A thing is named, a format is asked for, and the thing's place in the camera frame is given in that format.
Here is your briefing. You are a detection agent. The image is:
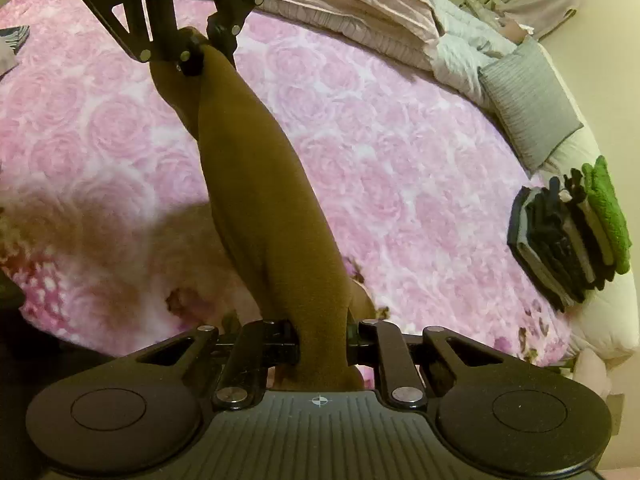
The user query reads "folded beige garment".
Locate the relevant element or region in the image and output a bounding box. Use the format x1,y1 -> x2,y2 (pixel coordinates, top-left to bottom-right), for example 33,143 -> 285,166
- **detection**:
560,190 -> 615,290

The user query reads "folded dark grey garment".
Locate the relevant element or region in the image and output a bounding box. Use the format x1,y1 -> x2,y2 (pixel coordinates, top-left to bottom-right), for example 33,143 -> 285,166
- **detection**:
506,186 -> 587,312

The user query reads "folded green fuzzy garment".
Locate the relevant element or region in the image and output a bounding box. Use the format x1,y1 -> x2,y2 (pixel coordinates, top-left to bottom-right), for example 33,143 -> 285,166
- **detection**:
582,155 -> 632,275

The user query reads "grey knitted cushion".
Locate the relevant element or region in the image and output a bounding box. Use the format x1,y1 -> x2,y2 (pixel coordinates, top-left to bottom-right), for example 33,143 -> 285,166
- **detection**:
478,38 -> 582,174

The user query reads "brown long-sleeve shirt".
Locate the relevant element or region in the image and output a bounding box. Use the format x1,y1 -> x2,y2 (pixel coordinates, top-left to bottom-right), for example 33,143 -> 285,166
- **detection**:
150,28 -> 363,391

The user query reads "folded black garment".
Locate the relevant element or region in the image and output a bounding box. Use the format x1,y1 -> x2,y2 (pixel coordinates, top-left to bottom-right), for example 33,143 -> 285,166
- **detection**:
547,168 -> 615,290

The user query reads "light grey crumpled duvet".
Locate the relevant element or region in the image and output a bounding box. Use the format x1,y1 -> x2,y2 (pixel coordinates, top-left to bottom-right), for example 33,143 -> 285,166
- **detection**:
431,0 -> 516,112

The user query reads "pink rose-pattern blanket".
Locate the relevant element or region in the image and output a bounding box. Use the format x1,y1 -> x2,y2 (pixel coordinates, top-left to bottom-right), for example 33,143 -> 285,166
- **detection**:
1,0 -> 570,366

